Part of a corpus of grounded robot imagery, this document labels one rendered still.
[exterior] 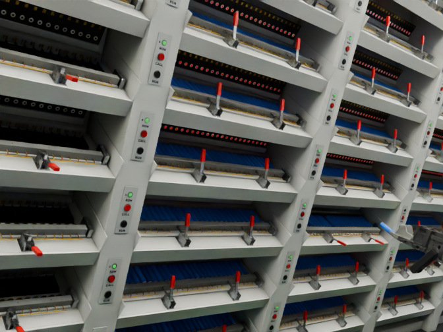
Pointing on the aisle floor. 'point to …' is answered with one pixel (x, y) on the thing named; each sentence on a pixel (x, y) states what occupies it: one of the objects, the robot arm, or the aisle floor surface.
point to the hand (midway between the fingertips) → (393, 234)
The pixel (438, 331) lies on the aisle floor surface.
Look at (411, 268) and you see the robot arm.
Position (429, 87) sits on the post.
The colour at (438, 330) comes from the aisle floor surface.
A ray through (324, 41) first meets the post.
